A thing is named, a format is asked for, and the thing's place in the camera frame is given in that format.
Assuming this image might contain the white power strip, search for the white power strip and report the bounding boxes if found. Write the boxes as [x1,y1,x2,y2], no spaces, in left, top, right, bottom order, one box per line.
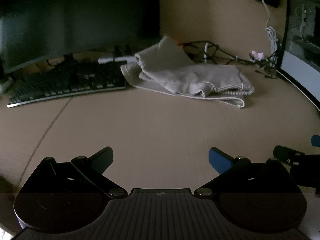
[98,55,137,64]

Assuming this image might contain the black cable tangle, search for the black cable tangle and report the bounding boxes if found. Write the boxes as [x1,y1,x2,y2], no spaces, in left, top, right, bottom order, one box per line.
[179,40,283,79]

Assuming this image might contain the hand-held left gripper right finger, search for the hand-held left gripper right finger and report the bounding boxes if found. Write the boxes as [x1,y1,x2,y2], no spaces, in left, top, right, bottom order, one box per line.
[194,147,301,198]

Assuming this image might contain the white charging cable with plug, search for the white charging cable with plug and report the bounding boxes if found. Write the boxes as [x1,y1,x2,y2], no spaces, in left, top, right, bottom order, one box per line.
[254,0,280,68]

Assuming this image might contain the striped grey garment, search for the striped grey garment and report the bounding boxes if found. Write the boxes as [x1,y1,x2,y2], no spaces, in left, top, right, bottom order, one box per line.
[120,35,255,110]

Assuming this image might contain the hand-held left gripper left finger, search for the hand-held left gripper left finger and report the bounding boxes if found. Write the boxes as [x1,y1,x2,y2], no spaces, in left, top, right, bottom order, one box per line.
[24,146,128,198]

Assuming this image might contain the small pink trinket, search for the small pink trinket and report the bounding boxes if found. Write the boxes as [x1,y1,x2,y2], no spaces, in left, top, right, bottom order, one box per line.
[249,51,265,61]

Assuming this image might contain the lit curved monitor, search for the lit curved monitor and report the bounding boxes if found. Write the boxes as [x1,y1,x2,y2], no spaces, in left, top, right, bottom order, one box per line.
[276,0,320,117]

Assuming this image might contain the black keyboard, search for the black keyboard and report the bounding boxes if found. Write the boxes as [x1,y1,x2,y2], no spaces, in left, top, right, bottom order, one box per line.
[7,59,127,108]

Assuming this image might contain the dark computer monitor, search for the dark computer monitor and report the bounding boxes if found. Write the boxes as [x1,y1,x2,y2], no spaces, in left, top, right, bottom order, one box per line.
[0,0,160,74]

